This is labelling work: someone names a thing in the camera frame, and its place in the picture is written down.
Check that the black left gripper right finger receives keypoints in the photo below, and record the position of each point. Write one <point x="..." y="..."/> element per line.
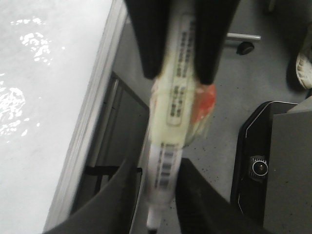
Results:
<point x="213" y="19"/>

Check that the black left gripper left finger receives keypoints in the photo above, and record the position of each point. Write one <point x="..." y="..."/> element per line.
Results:
<point x="149" y="20"/>

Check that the white taped black whiteboard marker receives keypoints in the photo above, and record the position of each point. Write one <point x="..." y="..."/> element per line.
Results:
<point x="180" y="110"/>

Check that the grey chair leg with caster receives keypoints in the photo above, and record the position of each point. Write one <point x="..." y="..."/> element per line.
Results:
<point x="246" y="42"/>

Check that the white sneaker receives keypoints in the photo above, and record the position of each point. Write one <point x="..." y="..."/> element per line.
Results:
<point x="303" y="67"/>

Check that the black box with round knob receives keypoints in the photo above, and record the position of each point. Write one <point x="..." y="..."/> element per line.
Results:
<point x="251" y="165"/>

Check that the white whiteboard with aluminium frame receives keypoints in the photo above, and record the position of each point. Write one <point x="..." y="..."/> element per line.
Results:
<point x="52" y="53"/>

